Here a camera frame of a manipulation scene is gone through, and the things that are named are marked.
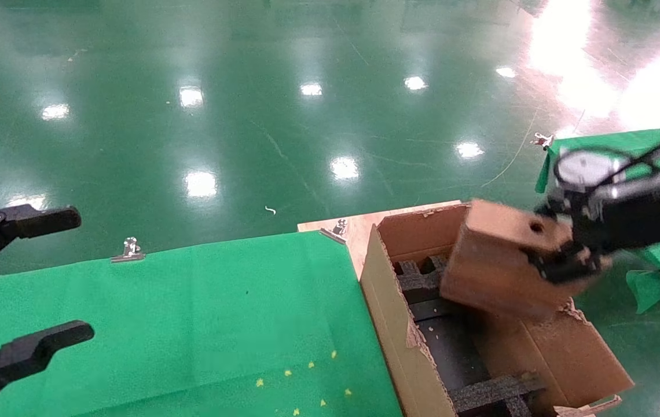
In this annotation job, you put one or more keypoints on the small brown cardboard box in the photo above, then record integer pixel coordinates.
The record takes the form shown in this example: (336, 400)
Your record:
(492, 260)

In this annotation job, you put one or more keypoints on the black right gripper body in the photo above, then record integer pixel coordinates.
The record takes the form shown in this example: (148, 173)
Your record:
(637, 223)

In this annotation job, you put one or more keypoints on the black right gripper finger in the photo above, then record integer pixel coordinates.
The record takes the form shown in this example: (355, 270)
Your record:
(551, 207)
(567, 263)

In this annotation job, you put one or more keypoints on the black foam base pad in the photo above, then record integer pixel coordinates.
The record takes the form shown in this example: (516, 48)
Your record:
(451, 347)

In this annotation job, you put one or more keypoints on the large green table cloth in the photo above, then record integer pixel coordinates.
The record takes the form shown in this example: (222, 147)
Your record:
(162, 324)

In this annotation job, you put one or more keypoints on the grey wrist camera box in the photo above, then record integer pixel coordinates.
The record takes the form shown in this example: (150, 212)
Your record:
(582, 168)

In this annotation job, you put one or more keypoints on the large open cardboard carton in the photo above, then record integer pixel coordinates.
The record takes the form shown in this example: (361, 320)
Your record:
(567, 359)

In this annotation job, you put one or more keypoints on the silver metal binder clip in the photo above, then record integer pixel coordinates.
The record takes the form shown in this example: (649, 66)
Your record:
(543, 140)
(336, 230)
(129, 252)

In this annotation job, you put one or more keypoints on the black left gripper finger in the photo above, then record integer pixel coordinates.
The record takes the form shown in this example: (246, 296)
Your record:
(40, 221)
(29, 350)

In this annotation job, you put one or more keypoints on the green cloth with hanging corner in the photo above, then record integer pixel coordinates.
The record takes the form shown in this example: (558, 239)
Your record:
(654, 260)

